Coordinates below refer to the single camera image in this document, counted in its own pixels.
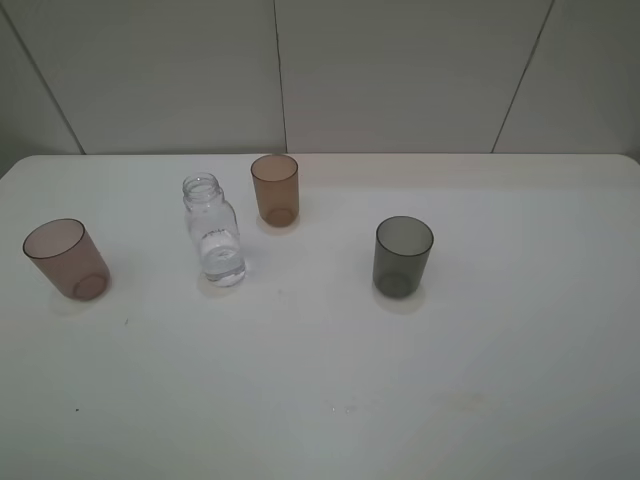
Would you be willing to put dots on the clear plastic water bottle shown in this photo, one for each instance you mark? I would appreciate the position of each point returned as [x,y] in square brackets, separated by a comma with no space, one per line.
[212,226]

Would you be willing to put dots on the brown translucent middle cup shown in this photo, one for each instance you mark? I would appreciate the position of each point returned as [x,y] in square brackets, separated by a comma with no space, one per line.
[276,185]

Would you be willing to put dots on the grey translucent right cup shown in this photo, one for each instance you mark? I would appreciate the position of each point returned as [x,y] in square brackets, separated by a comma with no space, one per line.
[403,246]

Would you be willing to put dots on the pink translucent left cup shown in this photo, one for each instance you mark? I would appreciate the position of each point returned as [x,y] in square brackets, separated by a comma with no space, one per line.
[66,255]

